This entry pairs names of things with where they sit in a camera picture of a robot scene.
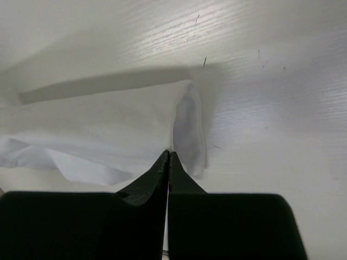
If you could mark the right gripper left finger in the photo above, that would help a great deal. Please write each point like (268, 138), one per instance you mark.
(128, 224)

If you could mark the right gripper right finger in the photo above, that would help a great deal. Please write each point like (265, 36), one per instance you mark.
(204, 225)

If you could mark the white skirt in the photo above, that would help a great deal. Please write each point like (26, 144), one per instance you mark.
(106, 138)

